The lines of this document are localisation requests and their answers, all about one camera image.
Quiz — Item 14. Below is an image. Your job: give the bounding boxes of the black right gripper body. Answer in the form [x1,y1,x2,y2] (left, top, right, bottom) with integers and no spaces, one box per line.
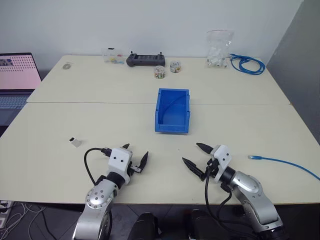
[205,157,221,178]

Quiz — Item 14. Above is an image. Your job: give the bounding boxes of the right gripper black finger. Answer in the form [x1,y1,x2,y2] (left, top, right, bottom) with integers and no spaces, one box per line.
[195,142,214,155]
[181,157,207,182]

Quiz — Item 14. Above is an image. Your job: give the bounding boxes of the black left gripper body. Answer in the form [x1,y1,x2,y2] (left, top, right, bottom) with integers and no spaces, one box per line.
[128,160,143,176]

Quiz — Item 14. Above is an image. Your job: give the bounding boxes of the small white connector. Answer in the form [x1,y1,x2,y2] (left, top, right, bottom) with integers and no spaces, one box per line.
[68,136,82,148]

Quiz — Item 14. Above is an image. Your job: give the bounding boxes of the blue plastic storage bin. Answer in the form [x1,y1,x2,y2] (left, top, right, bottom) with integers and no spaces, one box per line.
[154,87,192,134]

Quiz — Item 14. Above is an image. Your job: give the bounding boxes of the dark rounded shape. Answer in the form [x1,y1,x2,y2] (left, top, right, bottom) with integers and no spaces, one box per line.
[135,211,160,240]
[184,208,221,240]

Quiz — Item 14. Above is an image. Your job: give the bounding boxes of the small jar of colourful beads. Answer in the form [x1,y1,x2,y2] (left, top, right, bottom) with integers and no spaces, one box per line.
[169,60,182,74]
[154,65,166,80]

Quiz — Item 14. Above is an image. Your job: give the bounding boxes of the black handheld remote controller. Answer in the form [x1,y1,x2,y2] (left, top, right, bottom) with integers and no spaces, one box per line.
[125,50,167,68]

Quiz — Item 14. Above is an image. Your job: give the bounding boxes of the clear box of small parts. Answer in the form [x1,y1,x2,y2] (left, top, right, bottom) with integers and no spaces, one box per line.
[102,47,126,65]

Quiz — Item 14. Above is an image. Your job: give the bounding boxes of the clear bag of connectors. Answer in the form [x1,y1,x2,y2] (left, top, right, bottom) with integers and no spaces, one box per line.
[205,29,236,69]

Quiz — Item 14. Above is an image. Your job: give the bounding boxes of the open laptop with pink screen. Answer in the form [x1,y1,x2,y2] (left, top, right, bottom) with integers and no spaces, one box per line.
[0,52,43,126]

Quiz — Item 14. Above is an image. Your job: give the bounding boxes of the white power strip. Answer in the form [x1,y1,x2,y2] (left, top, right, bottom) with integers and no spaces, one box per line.
[0,199,15,227]

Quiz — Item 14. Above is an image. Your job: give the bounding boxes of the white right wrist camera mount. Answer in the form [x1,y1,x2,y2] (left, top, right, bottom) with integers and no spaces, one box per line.
[210,144,232,183]

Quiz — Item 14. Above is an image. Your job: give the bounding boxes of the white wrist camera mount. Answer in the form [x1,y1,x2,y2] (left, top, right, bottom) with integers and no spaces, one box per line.
[210,144,232,183]
[107,147,134,186]

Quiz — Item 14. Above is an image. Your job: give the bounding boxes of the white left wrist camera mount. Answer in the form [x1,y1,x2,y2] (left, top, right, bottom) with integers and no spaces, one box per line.
[107,147,134,186]

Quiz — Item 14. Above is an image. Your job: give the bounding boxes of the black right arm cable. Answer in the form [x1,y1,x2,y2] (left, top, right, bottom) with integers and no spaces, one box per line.
[204,167,252,232]

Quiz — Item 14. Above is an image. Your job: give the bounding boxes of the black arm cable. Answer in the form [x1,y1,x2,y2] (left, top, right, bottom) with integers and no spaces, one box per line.
[204,167,252,232]
[83,146,113,186]

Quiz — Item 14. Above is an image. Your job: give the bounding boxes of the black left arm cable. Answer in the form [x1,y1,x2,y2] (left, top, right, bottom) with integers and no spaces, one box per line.
[83,146,113,186]

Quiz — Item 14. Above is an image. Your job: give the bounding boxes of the blue ethernet cable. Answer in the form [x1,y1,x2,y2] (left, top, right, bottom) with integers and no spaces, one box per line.
[247,154,320,181]

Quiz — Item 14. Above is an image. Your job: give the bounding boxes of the black floor cable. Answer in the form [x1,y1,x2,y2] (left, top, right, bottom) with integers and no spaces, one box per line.
[37,204,60,240]

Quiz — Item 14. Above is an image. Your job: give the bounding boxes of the white floor cables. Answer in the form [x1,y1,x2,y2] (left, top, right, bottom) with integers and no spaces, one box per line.
[0,201,47,240]

